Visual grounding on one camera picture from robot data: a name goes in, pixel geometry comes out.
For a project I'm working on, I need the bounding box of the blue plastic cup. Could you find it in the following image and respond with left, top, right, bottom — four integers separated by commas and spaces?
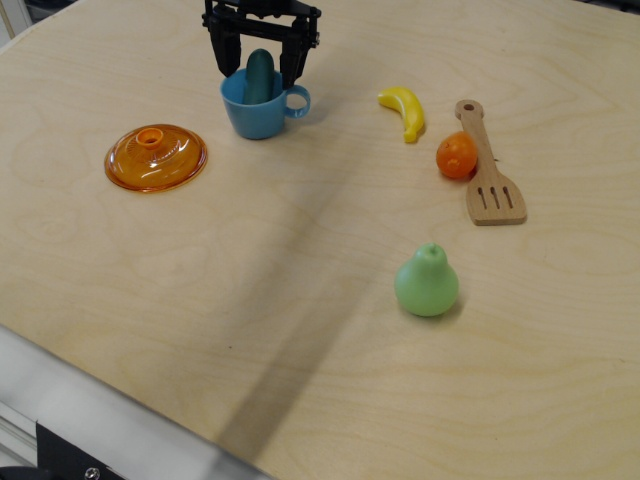
220, 69, 311, 140

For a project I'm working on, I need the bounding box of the green toy pear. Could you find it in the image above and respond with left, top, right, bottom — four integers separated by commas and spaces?
394, 243, 459, 317

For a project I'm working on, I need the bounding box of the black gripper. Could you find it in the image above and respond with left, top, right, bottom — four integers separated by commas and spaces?
202, 1, 321, 85

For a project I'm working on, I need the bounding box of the orange toy fruit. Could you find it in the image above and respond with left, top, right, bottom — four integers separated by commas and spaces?
436, 131, 478, 179

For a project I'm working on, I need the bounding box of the black bracket with screw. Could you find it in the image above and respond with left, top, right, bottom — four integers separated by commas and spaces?
36, 423, 124, 480

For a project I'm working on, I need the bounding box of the dark green toy cucumber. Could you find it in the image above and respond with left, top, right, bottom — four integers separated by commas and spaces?
243, 49, 275, 105

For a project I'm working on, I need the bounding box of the yellow toy banana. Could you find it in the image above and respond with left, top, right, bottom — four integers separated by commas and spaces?
377, 86, 425, 143

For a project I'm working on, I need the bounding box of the orange transparent pot lid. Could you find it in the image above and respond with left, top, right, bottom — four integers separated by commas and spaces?
104, 124, 208, 193

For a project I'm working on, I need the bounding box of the wooden slotted spatula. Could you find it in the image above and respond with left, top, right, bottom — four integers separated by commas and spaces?
455, 100, 527, 226

